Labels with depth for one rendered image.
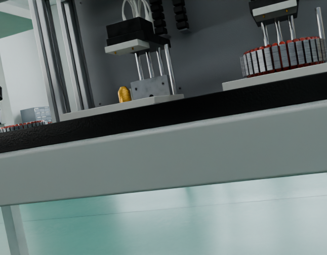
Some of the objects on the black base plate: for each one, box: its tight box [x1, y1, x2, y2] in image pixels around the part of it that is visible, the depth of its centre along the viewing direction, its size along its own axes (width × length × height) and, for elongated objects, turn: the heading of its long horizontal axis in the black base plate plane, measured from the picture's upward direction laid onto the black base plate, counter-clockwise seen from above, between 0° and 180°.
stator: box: [240, 36, 327, 78], centre depth 51 cm, size 11×11×4 cm
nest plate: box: [222, 61, 327, 91], centre depth 51 cm, size 15×15×1 cm
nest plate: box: [59, 94, 184, 121], centre depth 59 cm, size 15×15×1 cm
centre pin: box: [118, 86, 132, 103], centre depth 59 cm, size 2×2×3 cm
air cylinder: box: [131, 75, 178, 100], centre depth 73 cm, size 5×8×6 cm
